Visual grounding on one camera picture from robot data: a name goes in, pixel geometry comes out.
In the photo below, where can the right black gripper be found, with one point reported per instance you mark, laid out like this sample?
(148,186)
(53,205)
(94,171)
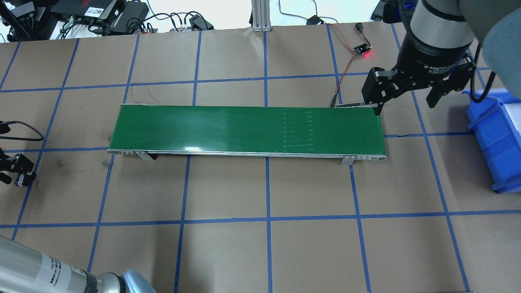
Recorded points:
(432,57)

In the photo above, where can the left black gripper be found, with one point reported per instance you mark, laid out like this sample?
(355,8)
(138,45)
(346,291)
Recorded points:
(13,166)

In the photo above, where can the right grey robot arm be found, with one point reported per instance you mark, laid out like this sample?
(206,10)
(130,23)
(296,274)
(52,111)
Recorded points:
(444,40)

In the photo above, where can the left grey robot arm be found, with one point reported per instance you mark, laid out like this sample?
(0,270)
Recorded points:
(26,270)

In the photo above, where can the small black sensor board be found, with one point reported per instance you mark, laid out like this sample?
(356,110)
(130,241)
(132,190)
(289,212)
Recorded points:
(362,49)

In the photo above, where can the green conveyor belt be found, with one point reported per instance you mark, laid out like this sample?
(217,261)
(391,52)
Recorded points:
(349,134)

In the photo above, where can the blue plastic bin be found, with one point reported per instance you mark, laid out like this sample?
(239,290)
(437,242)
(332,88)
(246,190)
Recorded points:
(498,136)

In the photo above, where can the black power adapter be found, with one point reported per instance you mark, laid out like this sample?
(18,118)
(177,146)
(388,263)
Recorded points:
(198,23)

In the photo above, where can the aluminium frame post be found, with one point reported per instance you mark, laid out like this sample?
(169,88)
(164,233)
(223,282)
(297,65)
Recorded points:
(260,16)

